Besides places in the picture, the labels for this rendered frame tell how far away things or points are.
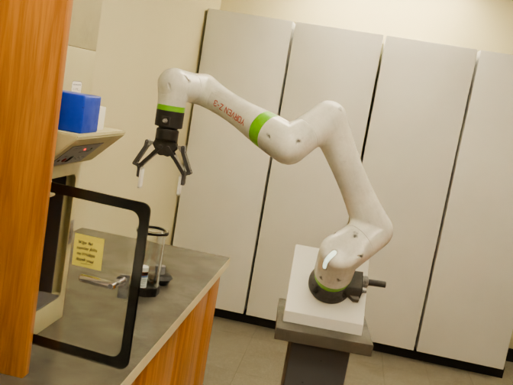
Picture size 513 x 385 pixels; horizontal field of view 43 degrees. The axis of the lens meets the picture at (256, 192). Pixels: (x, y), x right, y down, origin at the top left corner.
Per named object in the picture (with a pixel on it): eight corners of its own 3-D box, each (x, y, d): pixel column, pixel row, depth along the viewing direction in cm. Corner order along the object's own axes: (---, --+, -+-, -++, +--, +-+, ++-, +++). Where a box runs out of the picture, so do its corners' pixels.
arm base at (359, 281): (383, 273, 228) (387, 264, 223) (382, 311, 219) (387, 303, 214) (310, 263, 229) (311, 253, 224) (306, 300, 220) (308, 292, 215)
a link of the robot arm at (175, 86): (153, 63, 211) (174, 66, 204) (182, 69, 220) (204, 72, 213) (146, 106, 213) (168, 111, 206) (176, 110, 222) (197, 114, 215)
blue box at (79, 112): (40, 126, 153) (45, 88, 152) (59, 125, 163) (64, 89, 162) (80, 134, 152) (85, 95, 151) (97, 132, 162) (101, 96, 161)
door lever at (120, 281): (88, 278, 151) (90, 267, 151) (125, 287, 149) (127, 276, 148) (76, 283, 146) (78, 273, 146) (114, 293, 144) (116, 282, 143)
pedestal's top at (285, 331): (362, 323, 242) (363, 313, 241) (371, 357, 210) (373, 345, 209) (277, 308, 243) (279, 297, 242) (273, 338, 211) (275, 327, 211)
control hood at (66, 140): (25, 169, 152) (30, 126, 150) (83, 158, 183) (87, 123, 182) (72, 177, 150) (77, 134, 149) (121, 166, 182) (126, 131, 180)
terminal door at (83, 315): (15, 338, 159) (34, 178, 153) (127, 370, 152) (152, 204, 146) (14, 338, 158) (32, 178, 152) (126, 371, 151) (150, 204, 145)
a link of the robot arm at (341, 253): (364, 274, 220) (375, 244, 205) (332, 300, 214) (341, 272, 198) (337, 248, 226) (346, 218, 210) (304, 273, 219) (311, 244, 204)
